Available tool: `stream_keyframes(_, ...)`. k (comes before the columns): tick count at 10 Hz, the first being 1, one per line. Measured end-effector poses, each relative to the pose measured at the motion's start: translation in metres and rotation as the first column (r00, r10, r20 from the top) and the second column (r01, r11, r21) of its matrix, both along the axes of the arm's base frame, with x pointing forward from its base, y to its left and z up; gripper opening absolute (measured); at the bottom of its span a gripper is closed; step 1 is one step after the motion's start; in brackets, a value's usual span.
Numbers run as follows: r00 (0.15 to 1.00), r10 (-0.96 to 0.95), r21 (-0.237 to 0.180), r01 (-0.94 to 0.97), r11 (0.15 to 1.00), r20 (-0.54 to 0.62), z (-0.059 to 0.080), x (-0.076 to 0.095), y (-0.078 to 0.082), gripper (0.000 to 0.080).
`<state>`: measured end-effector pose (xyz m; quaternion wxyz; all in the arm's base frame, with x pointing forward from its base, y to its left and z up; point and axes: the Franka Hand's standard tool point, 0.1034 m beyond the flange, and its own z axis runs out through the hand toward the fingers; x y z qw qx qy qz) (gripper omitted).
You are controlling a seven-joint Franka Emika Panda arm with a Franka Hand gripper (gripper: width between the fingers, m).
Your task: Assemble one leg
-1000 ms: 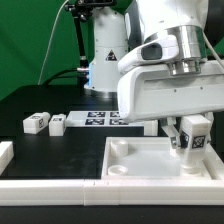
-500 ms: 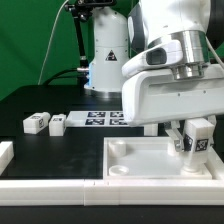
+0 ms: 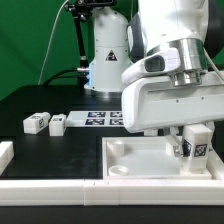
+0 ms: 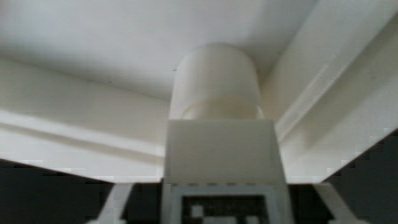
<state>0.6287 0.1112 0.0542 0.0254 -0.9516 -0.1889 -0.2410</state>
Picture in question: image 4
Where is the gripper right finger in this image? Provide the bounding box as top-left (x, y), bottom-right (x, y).
top-left (313, 183), bottom-right (369, 224)

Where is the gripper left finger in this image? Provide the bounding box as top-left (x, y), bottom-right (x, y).
top-left (87, 184), bottom-right (133, 224)

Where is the white leg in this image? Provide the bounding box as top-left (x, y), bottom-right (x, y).
top-left (160, 44), bottom-right (295, 224)

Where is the white square tabletop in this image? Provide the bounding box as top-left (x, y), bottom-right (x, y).
top-left (0, 0), bottom-right (398, 183)

